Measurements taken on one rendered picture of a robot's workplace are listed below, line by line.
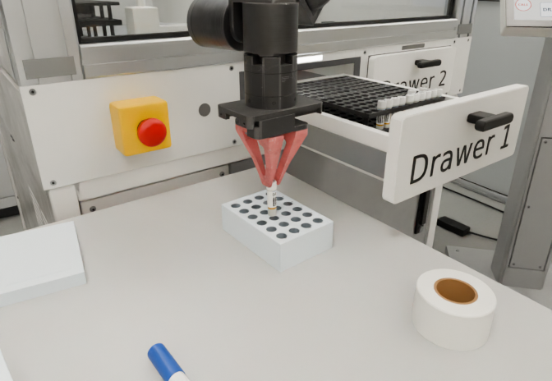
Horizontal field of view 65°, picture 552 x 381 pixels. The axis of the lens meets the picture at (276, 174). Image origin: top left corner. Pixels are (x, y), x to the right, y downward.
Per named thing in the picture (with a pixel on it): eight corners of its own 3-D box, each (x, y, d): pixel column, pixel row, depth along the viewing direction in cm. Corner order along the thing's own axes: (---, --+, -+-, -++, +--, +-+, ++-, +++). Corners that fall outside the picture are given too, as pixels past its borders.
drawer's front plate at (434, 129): (513, 154, 68) (530, 84, 63) (392, 205, 52) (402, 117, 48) (503, 151, 69) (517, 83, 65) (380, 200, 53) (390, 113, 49)
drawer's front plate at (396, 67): (449, 91, 109) (457, 46, 104) (370, 109, 93) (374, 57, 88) (443, 90, 110) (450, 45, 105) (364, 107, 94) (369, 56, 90)
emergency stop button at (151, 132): (169, 144, 61) (167, 117, 59) (142, 150, 59) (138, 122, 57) (161, 139, 63) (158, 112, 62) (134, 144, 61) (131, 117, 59)
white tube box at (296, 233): (332, 247, 54) (333, 221, 53) (280, 273, 49) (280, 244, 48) (271, 210, 63) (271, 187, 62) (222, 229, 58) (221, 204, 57)
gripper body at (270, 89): (216, 120, 48) (213, 52, 45) (287, 106, 54) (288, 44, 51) (250, 135, 43) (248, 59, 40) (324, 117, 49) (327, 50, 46)
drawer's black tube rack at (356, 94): (439, 135, 71) (445, 96, 69) (365, 158, 62) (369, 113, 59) (343, 107, 88) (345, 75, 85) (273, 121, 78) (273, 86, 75)
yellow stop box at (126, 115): (174, 149, 64) (170, 101, 61) (126, 159, 60) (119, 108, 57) (161, 140, 68) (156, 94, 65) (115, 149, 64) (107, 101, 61)
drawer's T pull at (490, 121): (512, 122, 56) (515, 112, 56) (481, 133, 52) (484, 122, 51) (486, 117, 59) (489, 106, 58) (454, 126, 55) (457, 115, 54)
